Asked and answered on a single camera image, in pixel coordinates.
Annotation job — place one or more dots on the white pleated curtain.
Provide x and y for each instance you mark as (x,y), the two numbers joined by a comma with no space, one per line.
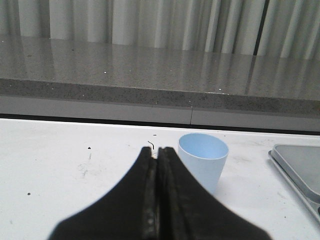
(275,28)

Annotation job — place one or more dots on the light blue plastic cup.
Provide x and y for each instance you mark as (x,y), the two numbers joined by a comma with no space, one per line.
(204,156)

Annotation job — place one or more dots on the silver digital kitchen scale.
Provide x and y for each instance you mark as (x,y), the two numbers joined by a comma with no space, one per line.
(299,165)

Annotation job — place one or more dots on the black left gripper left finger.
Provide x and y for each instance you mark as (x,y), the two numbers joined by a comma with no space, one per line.
(126,212)

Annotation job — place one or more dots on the grey stone counter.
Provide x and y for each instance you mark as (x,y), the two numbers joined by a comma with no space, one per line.
(55,78)

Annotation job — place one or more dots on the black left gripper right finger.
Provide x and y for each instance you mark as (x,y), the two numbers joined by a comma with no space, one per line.
(189,212)

